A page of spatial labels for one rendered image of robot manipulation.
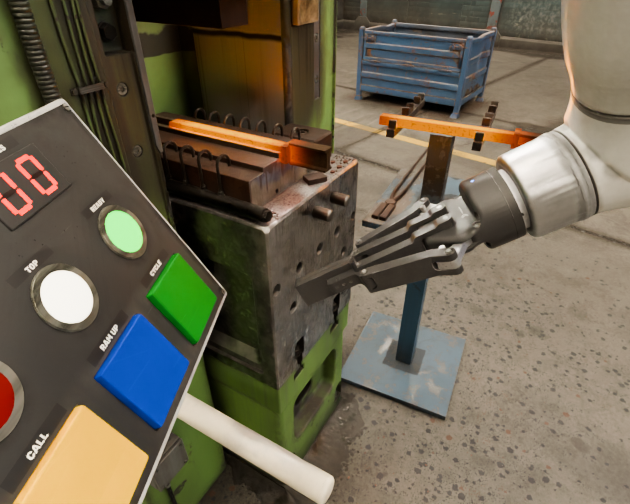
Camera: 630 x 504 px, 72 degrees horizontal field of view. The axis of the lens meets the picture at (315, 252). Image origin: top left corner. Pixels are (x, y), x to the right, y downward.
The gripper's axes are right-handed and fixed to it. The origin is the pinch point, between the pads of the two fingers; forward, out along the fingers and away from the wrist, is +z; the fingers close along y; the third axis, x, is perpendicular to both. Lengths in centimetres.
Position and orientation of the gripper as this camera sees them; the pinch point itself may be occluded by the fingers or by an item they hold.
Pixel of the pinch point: (329, 280)
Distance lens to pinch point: 48.1
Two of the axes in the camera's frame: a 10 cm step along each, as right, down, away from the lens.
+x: -4.8, -7.6, -4.4
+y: 0.1, -5.1, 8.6
